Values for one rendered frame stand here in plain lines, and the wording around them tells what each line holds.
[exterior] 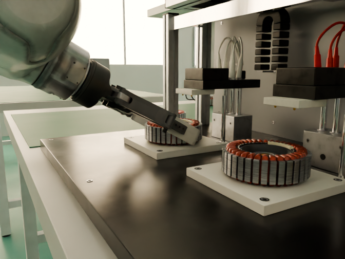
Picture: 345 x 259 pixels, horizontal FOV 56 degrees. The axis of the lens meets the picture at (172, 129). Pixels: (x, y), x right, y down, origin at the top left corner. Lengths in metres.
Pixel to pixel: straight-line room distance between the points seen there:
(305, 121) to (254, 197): 0.37
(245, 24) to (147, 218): 0.61
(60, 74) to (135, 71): 4.97
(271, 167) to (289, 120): 0.36
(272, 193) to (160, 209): 0.13
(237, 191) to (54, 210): 0.22
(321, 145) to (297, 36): 0.28
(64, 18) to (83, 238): 0.21
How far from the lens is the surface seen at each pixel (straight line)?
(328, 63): 0.53
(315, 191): 0.41
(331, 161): 0.53
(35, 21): 0.30
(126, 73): 5.40
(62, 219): 0.41
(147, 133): 0.61
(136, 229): 0.32
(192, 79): 0.65
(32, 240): 1.61
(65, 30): 0.32
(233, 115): 0.68
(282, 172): 0.39
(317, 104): 0.46
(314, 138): 0.54
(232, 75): 0.67
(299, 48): 0.73
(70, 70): 0.51
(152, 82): 5.60
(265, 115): 0.79
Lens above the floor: 0.92
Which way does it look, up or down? 10 degrees down
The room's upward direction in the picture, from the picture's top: straight up
